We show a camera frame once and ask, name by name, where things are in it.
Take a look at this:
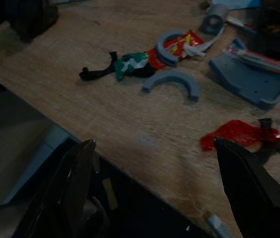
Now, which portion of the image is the red yellow snack wrapper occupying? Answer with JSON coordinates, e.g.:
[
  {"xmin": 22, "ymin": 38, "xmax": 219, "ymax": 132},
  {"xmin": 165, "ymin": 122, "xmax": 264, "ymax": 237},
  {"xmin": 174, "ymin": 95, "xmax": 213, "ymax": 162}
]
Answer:
[{"xmin": 146, "ymin": 29, "xmax": 204, "ymax": 70}]

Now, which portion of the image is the green white crumpled wrapper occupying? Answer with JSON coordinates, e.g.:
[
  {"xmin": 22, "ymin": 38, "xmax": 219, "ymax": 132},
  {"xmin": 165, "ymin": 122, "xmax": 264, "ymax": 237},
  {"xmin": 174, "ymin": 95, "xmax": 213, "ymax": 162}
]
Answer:
[{"xmin": 113, "ymin": 51, "xmax": 149, "ymax": 81}]

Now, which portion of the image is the black plastic bag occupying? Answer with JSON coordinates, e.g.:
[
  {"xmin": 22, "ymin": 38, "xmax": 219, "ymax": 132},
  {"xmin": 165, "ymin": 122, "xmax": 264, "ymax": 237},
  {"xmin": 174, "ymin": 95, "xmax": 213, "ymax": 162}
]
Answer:
[{"xmin": 5, "ymin": 0, "xmax": 60, "ymax": 42}]

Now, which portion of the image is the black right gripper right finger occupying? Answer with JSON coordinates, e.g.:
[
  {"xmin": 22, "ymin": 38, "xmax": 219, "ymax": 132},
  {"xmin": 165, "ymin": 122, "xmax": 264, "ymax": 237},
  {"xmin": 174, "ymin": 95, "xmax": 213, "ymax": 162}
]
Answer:
[{"xmin": 213, "ymin": 137, "xmax": 280, "ymax": 238}]

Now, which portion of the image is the white paper strip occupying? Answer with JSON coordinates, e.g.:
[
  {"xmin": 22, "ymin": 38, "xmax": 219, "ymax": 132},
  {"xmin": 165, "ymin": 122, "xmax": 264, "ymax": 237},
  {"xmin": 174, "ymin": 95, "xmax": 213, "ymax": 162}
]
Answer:
[{"xmin": 183, "ymin": 32, "xmax": 224, "ymax": 58}]

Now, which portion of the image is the small grey printed piece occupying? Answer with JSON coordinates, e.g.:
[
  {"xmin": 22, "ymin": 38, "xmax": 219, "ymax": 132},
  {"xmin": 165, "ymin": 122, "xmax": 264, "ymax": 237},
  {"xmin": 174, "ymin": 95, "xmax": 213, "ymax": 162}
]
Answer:
[{"xmin": 205, "ymin": 214, "xmax": 229, "ymax": 238}]

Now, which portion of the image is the black curved plastic part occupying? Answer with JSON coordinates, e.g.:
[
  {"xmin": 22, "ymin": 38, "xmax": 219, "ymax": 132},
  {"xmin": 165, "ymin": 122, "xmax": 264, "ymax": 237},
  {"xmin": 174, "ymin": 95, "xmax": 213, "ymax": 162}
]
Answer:
[{"xmin": 79, "ymin": 51, "xmax": 119, "ymax": 81}]

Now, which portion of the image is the grey half ring part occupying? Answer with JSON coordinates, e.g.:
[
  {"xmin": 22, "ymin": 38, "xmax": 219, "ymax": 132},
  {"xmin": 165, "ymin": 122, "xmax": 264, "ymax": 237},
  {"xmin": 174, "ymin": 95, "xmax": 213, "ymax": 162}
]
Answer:
[
  {"xmin": 156, "ymin": 29, "xmax": 192, "ymax": 67},
  {"xmin": 141, "ymin": 70, "xmax": 200, "ymax": 103}
]

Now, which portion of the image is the red cellophane wrapper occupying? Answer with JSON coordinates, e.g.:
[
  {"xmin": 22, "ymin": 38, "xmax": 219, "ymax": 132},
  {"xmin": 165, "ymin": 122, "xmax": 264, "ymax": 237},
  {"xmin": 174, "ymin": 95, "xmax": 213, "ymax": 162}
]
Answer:
[{"xmin": 200, "ymin": 119, "xmax": 280, "ymax": 152}]

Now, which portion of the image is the grey printed tray part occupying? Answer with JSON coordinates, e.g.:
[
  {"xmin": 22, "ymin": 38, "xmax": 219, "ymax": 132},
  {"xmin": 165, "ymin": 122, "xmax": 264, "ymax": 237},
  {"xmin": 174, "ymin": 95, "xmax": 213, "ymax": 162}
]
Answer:
[{"xmin": 208, "ymin": 38, "xmax": 280, "ymax": 110}]

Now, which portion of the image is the white red marker pen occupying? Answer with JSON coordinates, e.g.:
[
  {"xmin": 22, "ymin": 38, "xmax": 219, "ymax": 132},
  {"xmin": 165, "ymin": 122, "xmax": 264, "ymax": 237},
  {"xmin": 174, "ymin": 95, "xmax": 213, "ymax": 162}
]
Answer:
[
  {"xmin": 224, "ymin": 46, "xmax": 280, "ymax": 78},
  {"xmin": 225, "ymin": 17, "xmax": 257, "ymax": 33}
]

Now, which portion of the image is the grey cylindrical printed part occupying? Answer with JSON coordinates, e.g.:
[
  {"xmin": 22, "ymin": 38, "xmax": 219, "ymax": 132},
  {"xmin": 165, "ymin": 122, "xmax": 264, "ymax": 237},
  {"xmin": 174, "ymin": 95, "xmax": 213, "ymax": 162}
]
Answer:
[{"xmin": 199, "ymin": 3, "xmax": 229, "ymax": 35}]

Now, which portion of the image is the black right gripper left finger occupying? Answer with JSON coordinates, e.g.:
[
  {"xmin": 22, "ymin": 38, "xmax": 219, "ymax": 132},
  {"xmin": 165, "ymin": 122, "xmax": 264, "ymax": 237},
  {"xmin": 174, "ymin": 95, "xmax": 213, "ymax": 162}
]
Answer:
[{"xmin": 13, "ymin": 138, "xmax": 111, "ymax": 238}]

